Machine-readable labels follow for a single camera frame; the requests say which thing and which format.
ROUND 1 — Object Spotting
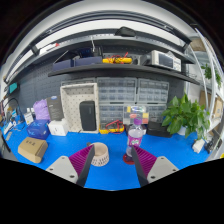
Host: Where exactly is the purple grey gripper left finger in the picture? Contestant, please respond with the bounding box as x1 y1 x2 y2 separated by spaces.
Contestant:
47 145 95 187

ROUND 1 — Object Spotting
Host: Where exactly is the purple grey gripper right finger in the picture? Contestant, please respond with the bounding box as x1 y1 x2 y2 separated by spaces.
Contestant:
131 146 178 187

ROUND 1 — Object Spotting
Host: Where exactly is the clear plastic water bottle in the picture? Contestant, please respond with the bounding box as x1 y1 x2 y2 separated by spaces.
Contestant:
125 105 147 163

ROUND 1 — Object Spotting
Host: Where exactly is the red round coaster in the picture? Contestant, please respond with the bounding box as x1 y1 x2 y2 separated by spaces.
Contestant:
123 154 134 165

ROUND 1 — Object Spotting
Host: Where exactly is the beige perforated cup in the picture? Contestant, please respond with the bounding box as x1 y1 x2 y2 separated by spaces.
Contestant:
91 142 109 167

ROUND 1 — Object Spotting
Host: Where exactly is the black flat case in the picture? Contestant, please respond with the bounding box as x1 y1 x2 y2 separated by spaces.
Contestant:
146 121 171 138

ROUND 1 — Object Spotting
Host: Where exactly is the white small box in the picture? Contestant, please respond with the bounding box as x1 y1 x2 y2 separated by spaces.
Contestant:
48 119 68 136

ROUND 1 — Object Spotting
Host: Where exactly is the brown cardboard box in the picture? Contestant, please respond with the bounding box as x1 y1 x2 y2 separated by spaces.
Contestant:
18 137 48 163

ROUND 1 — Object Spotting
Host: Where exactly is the yellow red clamp meter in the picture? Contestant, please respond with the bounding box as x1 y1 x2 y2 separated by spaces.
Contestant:
99 120 125 134

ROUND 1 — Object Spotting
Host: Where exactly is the colourful parts organiser box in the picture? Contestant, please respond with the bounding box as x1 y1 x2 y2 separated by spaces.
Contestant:
123 106 149 124

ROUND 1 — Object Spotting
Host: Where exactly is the white power adapter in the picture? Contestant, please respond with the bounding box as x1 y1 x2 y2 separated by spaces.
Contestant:
192 139 205 153

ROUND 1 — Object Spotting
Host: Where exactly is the black rectangular speaker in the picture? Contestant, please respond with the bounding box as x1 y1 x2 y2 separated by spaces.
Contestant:
79 101 96 131

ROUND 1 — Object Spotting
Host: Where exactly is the dark grey upright box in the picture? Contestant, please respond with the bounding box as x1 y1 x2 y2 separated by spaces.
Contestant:
47 96 64 121

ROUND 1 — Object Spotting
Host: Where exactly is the green potted plant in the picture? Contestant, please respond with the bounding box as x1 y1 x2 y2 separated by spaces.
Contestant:
162 94 210 140

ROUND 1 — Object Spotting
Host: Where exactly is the purple plastic bag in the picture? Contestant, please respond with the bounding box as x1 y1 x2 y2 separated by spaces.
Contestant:
33 99 50 120

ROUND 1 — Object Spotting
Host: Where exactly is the beige pegboard tray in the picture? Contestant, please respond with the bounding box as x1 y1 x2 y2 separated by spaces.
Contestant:
60 83 99 133

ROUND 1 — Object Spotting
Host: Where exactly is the grey drawer cabinet right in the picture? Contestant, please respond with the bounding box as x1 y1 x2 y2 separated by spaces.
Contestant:
137 78 169 123

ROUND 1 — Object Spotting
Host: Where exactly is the grey drawer cabinet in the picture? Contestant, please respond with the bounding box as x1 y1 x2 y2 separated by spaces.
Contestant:
97 77 137 128
137 78 169 123

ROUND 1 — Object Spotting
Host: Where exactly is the grey drawer cabinet left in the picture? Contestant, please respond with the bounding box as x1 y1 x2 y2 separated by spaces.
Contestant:
97 77 137 128

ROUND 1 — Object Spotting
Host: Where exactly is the dark blue storage bin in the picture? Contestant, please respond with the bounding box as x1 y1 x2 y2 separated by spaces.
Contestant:
52 56 102 71

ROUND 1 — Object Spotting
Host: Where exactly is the grey oscilloscope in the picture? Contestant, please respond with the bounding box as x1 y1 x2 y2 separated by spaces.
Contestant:
150 50 181 72

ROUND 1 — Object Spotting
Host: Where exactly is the yellow multimeter on shelf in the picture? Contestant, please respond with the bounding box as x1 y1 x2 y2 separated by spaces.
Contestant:
102 53 132 64

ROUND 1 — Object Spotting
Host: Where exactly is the white metal rack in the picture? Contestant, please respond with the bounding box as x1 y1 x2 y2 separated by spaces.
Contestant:
189 29 224 161

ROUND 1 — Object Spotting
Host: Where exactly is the black wall shelf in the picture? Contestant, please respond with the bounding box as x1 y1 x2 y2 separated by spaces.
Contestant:
48 64 199 85

